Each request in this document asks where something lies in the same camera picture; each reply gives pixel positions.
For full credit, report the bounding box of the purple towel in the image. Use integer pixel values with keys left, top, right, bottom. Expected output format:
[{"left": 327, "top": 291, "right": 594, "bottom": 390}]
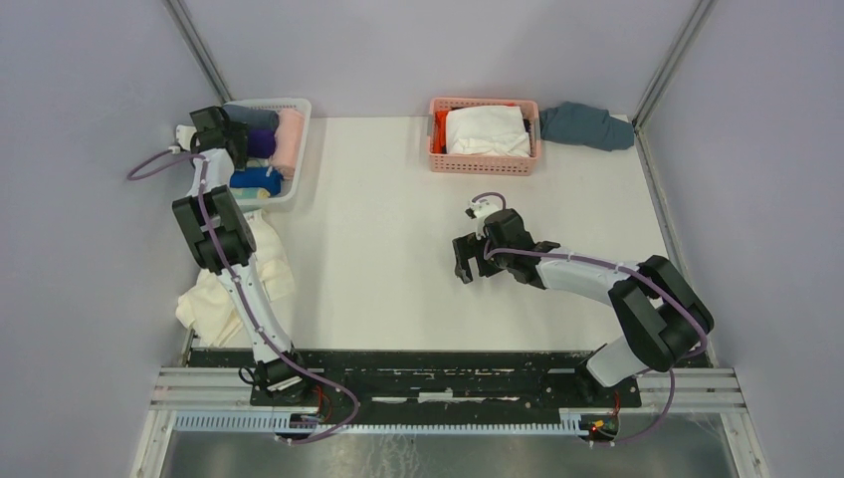
[{"left": 247, "top": 128, "right": 277, "bottom": 159}]

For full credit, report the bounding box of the cream towel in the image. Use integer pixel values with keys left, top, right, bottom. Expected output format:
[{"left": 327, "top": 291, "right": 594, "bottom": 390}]
[{"left": 175, "top": 210, "right": 296, "bottom": 349}]

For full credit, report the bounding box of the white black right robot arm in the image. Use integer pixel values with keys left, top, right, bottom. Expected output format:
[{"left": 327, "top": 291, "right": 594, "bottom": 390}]
[{"left": 452, "top": 199, "right": 715, "bottom": 406}]

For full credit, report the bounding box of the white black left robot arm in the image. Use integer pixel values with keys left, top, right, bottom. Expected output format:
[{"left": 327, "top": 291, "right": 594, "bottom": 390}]
[{"left": 172, "top": 107, "right": 314, "bottom": 405}]

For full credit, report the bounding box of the grey rolled towel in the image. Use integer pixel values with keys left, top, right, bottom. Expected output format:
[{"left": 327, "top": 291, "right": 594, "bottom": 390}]
[{"left": 222, "top": 104, "right": 280, "bottom": 131}]

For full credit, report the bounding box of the blue rolled towel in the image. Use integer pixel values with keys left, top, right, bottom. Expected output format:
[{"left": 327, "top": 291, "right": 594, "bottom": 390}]
[{"left": 229, "top": 167, "right": 284, "bottom": 196}]

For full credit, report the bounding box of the light teal rolled towel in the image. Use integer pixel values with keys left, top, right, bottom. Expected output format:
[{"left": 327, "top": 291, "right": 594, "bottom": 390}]
[{"left": 231, "top": 187, "right": 271, "bottom": 201}]

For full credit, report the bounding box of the pink rolled towel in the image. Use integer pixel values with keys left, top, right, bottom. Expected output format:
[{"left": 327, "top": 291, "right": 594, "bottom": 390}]
[{"left": 269, "top": 109, "right": 306, "bottom": 180}]

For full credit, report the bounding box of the pink plastic basket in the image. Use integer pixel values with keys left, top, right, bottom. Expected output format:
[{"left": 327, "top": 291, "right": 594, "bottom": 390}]
[{"left": 428, "top": 97, "right": 541, "bottom": 176}]

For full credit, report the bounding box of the white plastic basket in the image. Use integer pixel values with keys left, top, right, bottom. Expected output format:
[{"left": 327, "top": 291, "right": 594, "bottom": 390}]
[{"left": 190, "top": 98, "right": 312, "bottom": 210}]

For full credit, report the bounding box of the orange cloth in basket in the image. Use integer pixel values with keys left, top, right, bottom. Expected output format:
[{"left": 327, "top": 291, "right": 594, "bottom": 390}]
[{"left": 432, "top": 109, "right": 451, "bottom": 154}]

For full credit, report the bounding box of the white folded cloth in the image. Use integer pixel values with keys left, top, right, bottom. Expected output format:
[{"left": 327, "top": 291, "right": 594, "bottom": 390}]
[{"left": 445, "top": 105, "right": 531, "bottom": 157}]

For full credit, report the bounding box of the teal crumpled towel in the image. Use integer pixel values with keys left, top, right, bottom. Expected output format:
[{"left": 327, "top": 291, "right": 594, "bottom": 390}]
[{"left": 539, "top": 102, "right": 635, "bottom": 151}]

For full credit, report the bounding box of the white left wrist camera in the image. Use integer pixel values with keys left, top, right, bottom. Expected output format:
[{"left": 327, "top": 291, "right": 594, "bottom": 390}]
[{"left": 170, "top": 124, "right": 197, "bottom": 153}]

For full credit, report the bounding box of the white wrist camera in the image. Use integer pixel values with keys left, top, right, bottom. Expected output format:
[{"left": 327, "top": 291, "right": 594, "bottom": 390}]
[
  {"left": 170, "top": 124, "right": 197, "bottom": 153},
  {"left": 465, "top": 198, "right": 502, "bottom": 222}
]

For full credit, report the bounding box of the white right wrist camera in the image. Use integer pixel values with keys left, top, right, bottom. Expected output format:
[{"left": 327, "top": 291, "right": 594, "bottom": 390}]
[{"left": 465, "top": 198, "right": 502, "bottom": 222}]

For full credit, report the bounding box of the aluminium corner frame left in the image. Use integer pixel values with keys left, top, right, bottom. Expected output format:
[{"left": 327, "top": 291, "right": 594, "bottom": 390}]
[{"left": 162, "top": 0, "right": 233, "bottom": 104}]

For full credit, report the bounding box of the aluminium corner frame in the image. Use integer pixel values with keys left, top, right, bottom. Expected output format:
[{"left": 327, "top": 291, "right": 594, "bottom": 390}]
[
  {"left": 632, "top": 0, "right": 770, "bottom": 477},
  {"left": 162, "top": 0, "right": 233, "bottom": 104}
]

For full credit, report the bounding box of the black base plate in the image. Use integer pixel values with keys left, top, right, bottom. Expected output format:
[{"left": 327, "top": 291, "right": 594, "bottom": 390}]
[{"left": 184, "top": 348, "right": 714, "bottom": 427}]

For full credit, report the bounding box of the white slotted cable duct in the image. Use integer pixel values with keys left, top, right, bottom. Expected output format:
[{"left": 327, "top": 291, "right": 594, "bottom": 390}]
[{"left": 172, "top": 409, "right": 621, "bottom": 437}]

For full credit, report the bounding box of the aluminium corner frame right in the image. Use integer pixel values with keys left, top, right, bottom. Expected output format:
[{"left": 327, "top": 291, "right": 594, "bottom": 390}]
[{"left": 632, "top": 0, "right": 770, "bottom": 477}]

